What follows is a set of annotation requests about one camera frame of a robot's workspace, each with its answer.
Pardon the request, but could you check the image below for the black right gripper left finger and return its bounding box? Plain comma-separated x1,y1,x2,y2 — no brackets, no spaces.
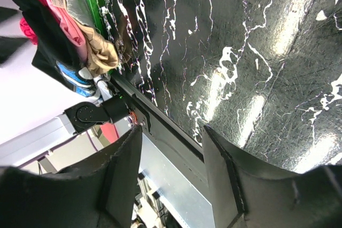
1,126,142,227

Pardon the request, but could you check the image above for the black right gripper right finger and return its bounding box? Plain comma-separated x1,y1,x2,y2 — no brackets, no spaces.
203,126,341,227

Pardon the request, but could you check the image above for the black t shirt flower print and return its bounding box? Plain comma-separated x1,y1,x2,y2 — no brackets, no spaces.
13,0,101,100

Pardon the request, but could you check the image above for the beige t shirt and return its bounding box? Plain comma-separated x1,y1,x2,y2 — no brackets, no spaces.
50,0,119,77

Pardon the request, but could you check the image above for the magenta red t shirt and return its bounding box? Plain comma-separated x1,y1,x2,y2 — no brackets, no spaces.
19,0,47,45

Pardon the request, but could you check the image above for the grey t shirt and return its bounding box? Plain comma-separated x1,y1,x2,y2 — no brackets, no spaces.
63,0,95,27

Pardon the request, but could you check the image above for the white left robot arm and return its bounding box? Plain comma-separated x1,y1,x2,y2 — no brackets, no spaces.
64,95,129,135

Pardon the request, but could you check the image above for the light pink t shirt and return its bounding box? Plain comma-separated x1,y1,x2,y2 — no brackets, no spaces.
46,0,88,63

